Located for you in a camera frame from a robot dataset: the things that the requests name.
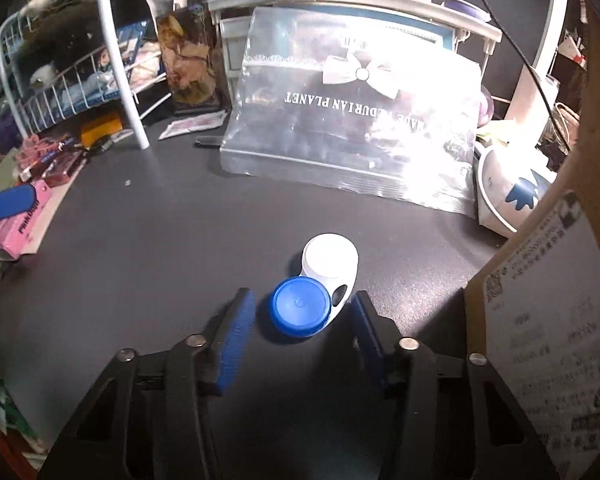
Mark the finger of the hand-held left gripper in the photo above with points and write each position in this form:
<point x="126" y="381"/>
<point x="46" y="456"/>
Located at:
<point x="5" y="205"/>

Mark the black plush toy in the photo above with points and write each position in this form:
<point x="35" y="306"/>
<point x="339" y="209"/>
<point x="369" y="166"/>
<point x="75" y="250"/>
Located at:
<point x="77" y="42"/>

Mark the white and blue lens case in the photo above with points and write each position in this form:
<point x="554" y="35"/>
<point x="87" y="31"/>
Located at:
<point x="325" y="260"/>

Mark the pink packet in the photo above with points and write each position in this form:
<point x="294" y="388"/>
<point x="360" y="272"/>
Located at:
<point x="27" y="227"/>

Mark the green and white packet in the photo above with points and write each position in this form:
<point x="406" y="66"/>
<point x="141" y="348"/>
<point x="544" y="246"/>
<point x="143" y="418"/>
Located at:
<point x="0" y="400"/>

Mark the clear plastic bag with bow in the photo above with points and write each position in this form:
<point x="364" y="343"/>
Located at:
<point x="330" y="135"/>

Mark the orange box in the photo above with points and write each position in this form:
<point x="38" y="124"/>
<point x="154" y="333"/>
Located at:
<point x="100" y="130"/>

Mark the white desk lamp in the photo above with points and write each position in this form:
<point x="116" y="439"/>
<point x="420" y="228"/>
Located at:
<point x="525" y="100"/>

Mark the black round case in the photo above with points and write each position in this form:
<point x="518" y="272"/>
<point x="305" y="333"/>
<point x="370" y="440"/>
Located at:
<point x="103" y="144"/>

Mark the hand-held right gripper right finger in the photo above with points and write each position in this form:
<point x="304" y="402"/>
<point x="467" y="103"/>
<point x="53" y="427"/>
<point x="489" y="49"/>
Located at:
<point x="367" y="345"/>

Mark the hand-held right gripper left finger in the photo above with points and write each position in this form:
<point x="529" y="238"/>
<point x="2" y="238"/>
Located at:
<point x="235" y="340"/>

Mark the snack bag with brown print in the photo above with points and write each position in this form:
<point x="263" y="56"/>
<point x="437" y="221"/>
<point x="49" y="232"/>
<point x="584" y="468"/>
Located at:
<point x="190" y="60"/>

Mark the purple round tin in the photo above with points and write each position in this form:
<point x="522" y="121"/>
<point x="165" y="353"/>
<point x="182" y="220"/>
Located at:
<point x="462" y="5"/>

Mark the white and pink sachet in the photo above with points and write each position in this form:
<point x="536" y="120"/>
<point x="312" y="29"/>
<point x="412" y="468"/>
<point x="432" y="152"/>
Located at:
<point x="190" y="125"/>

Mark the white desk riser shelf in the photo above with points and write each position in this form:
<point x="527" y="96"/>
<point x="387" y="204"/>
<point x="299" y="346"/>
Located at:
<point x="405" y="2"/>

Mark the brown cardboard box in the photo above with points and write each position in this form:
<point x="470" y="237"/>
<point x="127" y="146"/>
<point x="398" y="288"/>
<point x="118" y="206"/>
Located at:
<point x="555" y="310"/>

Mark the white bowl with blue print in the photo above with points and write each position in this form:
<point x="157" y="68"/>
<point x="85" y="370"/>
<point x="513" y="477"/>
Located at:
<point x="500" y="185"/>

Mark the pink flower-shaped ornament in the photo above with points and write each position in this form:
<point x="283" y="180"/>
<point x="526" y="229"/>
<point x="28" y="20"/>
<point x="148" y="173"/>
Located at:
<point x="30" y="146"/>

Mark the blue framed board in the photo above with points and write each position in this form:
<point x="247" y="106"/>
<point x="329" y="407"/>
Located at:
<point x="430" y="35"/>

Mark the small white drawer unit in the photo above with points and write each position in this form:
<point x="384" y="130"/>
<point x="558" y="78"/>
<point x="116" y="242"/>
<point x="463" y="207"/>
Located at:
<point x="231" y="50"/>

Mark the black marker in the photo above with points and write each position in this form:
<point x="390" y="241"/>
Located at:
<point x="210" y="141"/>

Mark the beige woven basket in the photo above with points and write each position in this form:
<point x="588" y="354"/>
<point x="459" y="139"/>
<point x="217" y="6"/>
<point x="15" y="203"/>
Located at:
<point x="562" y="125"/>

